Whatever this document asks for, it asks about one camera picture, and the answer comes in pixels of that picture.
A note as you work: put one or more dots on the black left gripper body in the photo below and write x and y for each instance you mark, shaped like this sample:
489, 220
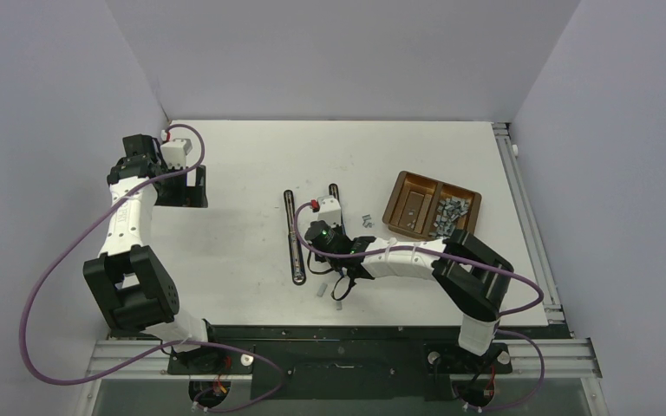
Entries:
175, 192

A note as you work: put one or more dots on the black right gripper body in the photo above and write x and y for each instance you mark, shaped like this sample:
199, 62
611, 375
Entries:
334, 262

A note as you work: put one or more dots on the black stapler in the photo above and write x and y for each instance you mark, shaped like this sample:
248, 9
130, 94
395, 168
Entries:
298, 275

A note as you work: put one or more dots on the grey staple strip cluster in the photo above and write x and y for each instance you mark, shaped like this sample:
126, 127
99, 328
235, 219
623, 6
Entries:
367, 221

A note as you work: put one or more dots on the blue stapler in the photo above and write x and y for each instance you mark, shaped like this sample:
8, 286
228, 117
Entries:
334, 192

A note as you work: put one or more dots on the brown wooden tray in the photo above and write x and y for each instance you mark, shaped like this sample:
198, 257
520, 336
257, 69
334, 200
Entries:
412, 204

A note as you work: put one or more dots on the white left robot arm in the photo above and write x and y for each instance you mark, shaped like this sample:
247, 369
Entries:
131, 286

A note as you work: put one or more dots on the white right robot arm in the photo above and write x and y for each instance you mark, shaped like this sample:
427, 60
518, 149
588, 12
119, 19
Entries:
473, 276

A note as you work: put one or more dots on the pile of staple strips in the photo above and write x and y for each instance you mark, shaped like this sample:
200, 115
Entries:
451, 214

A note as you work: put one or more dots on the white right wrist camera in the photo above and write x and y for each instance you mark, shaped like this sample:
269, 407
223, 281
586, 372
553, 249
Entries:
329, 211

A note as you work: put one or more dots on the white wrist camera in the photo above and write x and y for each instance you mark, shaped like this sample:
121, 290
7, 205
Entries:
329, 211
174, 153

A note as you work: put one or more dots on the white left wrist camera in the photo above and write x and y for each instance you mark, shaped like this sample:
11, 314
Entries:
174, 153

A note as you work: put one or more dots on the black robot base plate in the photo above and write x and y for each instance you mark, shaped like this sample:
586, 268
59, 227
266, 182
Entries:
335, 362

